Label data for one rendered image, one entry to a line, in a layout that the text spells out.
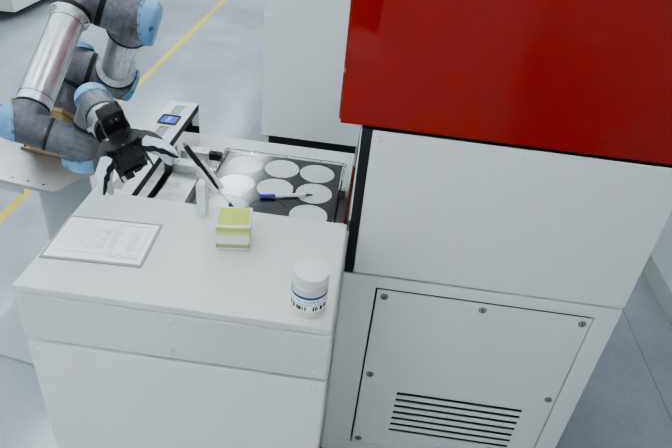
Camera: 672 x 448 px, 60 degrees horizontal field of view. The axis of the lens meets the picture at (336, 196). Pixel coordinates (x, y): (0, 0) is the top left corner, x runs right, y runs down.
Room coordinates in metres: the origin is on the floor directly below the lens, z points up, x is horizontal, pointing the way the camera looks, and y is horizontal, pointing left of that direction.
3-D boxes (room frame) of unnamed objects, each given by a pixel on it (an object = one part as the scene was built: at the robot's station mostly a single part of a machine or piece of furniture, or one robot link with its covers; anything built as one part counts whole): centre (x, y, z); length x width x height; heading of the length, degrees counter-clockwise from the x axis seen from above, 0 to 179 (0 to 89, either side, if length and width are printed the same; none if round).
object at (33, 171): (1.58, 0.91, 0.75); 0.45 x 0.44 x 0.13; 79
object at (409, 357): (1.52, -0.40, 0.41); 0.82 x 0.71 x 0.82; 177
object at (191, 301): (0.97, 0.28, 0.89); 0.62 x 0.35 x 0.14; 87
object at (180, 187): (1.35, 0.43, 0.87); 0.36 x 0.08 x 0.03; 177
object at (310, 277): (0.84, 0.03, 1.01); 0.07 x 0.07 x 0.10
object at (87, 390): (1.28, 0.28, 0.41); 0.97 x 0.64 x 0.82; 177
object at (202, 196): (1.11, 0.29, 1.03); 0.06 x 0.04 x 0.13; 87
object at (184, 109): (1.43, 0.53, 0.89); 0.55 x 0.09 x 0.14; 177
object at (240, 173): (1.35, 0.17, 0.90); 0.34 x 0.34 x 0.01; 87
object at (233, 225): (1.02, 0.21, 1.00); 0.07 x 0.07 x 0.07; 6
